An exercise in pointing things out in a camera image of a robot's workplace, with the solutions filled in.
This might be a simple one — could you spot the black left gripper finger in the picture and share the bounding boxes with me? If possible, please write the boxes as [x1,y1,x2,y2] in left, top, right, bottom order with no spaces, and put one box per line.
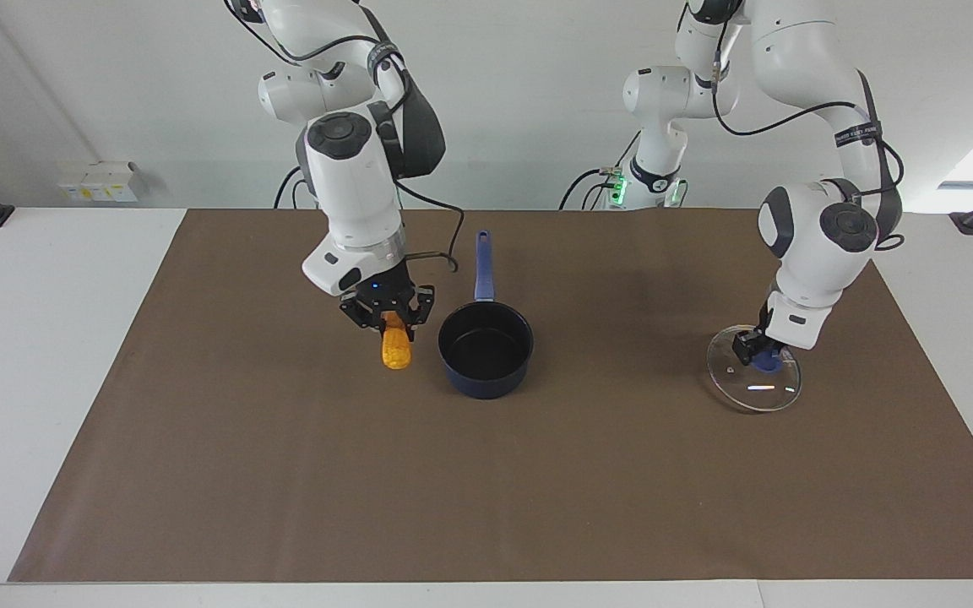
[732,330,769,365]

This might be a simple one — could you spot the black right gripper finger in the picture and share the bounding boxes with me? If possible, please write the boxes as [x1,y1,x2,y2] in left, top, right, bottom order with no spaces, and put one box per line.
[405,285,437,341]
[340,295,385,333]

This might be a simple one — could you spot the glass lid with blue knob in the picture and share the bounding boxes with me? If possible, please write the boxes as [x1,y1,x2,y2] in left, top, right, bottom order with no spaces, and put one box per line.
[706,324,803,414]

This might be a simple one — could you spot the yellow toy corn cob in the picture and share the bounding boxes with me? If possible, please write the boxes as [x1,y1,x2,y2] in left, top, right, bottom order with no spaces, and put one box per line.
[381,312,414,372]

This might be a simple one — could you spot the brown table mat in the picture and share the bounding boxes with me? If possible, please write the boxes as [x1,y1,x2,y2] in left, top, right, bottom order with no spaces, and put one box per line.
[8,208,973,584]

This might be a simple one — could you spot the white socket box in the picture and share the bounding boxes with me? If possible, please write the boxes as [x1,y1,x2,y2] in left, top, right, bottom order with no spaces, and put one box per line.
[57,161,140,204]

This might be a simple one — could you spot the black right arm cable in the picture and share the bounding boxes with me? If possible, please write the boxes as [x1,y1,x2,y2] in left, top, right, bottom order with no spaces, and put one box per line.
[368,30,465,276]

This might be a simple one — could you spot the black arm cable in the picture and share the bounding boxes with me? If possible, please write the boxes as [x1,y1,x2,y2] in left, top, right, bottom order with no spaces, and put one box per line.
[709,15,906,252]
[368,30,465,276]

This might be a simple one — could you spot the blue saucepan with handle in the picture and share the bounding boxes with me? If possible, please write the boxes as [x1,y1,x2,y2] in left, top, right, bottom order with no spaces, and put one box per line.
[438,229,535,400]

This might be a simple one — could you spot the black base cables right arm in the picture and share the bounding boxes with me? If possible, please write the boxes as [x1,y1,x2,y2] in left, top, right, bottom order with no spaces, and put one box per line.
[274,164,323,210]

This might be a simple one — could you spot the black base cables arm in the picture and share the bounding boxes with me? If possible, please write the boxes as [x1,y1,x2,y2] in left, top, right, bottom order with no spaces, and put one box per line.
[274,164,323,210]
[559,131,690,211]

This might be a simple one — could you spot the black base cables left arm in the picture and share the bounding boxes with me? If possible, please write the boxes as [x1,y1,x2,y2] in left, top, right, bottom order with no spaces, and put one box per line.
[559,131,690,211]

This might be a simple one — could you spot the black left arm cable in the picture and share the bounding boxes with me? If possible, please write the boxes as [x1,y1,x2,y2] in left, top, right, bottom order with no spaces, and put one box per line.
[709,15,906,252]

